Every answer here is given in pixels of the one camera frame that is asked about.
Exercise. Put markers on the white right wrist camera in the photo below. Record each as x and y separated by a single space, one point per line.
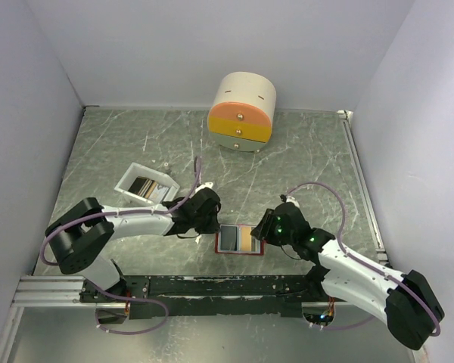
289 199

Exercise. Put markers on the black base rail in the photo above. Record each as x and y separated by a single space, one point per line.
289 296

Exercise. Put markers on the white VIP portrait card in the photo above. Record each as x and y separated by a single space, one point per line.
158 193

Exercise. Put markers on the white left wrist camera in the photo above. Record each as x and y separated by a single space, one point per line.
206 185

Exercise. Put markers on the yellow card in tray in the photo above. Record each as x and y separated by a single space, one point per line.
147 188

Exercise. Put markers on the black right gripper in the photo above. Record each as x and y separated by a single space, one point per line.
263 230

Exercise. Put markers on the white card tray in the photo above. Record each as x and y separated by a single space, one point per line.
135 177

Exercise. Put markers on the aluminium front frame rail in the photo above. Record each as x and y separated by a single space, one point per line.
48 291

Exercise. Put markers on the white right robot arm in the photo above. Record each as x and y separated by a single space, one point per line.
404 302

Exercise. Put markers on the aluminium frame rail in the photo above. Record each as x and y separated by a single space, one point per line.
48 291
345 117

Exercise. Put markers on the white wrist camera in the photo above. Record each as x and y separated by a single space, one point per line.
206 185
289 199

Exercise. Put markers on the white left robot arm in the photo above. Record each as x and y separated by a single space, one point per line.
75 241

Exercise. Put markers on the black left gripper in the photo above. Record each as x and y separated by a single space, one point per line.
213 227

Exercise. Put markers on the red card holder wallet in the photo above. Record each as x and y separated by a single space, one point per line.
238 252

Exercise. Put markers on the round three-drawer mini cabinet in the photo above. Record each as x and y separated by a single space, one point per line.
242 114

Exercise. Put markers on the gold striped credit card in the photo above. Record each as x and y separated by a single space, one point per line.
247 243

